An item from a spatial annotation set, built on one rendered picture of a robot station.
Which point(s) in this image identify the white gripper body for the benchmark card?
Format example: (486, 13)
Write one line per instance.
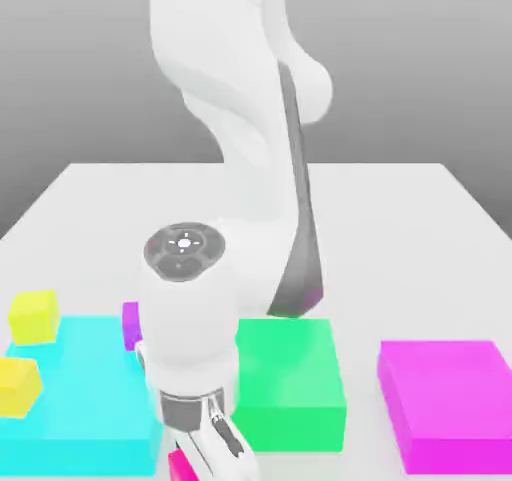
(224, 469)

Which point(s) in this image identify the small yellow cube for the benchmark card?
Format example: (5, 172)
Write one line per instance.
(16, 387)
(34, 317)

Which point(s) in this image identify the large magenta box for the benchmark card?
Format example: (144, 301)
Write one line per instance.
(452, 401)

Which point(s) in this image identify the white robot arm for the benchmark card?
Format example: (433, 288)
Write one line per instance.
(240, 129)

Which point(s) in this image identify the small purple cube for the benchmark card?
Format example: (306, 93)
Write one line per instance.
(131, 327)

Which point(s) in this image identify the small pink cube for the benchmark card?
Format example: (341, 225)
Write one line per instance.
(179, 468)

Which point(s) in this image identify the large cyan box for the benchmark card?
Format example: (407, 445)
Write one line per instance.
(92, 389)

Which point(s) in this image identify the large green box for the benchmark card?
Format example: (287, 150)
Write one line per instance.
(288, 385)

